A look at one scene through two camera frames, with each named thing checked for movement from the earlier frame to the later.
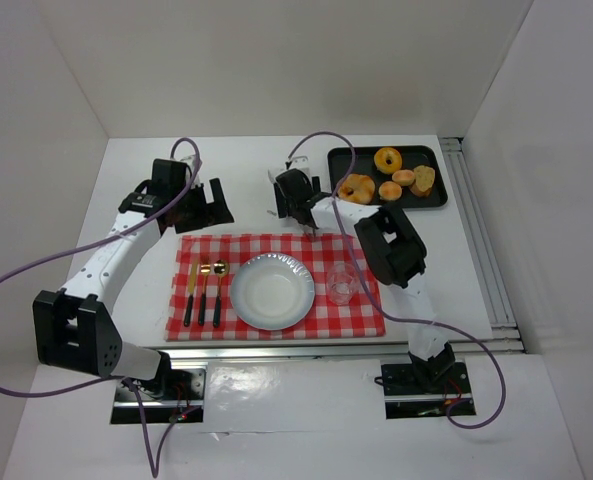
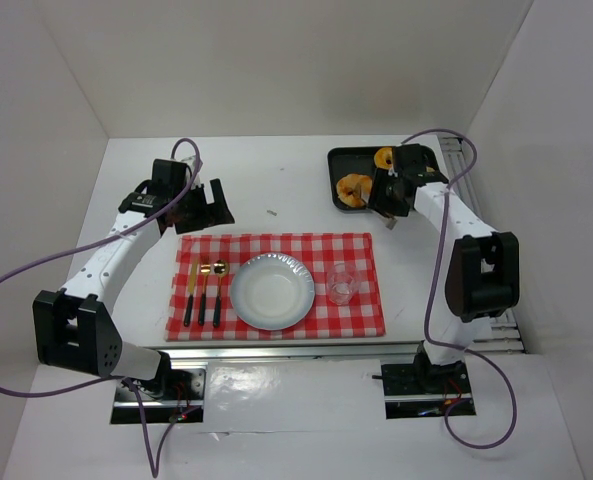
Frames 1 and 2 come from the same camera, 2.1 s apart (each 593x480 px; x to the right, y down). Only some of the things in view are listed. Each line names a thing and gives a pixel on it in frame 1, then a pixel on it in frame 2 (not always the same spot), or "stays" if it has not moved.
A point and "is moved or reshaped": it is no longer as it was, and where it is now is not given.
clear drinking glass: (343, 284) stays
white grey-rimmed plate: (272, 291) stays
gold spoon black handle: (220, 269) stays
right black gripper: (302, 216) -> (383, 195)
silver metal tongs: (302, 213) is moved or reshaped
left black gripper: (202, 207) stays
